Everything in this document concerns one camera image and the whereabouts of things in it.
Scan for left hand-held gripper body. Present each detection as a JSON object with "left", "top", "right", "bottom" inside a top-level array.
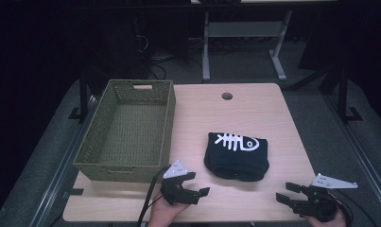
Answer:
[{"left": 160, "top": 159, "right": 200, "bottom": 206}]

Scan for black cloth with fishbone print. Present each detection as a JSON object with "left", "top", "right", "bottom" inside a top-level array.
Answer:
[{"left": 203, "top": 131, "right": 270, "bottom": 183}]

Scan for black metal stand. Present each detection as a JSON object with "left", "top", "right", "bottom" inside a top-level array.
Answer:
[
  {"left": 67, "top": 67, "right": 99, "bottom": 122},
  {"left": 334, "top": 64, "right": 363, "bottom": 125}
]

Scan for person's right hand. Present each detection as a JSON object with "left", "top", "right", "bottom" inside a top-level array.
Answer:
[{"left": 303, "top": 194, "right": 347, "bottom": 227}]

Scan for bundle of floor cables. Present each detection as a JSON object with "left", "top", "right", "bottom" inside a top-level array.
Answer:
[{"left": 134, "top": 31, "right": 208, "bottom": 81}]

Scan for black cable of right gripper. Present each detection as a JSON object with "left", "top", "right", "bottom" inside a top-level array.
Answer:
[{"left": 329, "top": 188, "right": 381, "bottom": 227}]

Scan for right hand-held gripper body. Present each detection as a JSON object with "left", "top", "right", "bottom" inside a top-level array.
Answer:
[{"left": 297, "top": 172, "right": 358, "bottom": 223}]

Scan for green woven basket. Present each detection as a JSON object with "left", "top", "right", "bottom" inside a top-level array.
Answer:
[{"left": 73, "top": 79, "right": 177, "bottom": 183}]

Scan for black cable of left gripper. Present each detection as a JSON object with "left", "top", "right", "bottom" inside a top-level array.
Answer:
[{"left": 136, "top": 166, "right": 171, "bottom": 227}]

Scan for grey metal desk frame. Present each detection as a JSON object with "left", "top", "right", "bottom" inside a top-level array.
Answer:
[{"left": 201, "top": 9, "right": 294, "bottom": 83}]

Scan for person's left hand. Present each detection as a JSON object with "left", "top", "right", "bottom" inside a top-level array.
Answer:
[{"left": 147, "top": 190, "right": 192, "bottom": 227}]

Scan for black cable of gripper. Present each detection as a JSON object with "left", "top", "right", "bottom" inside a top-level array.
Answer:
[
  {"left": 136, "top": 166, "right": 171, "bottom": 227},
  {"left": 329, "top": 188, "right": 381, "bottom": 227}
]

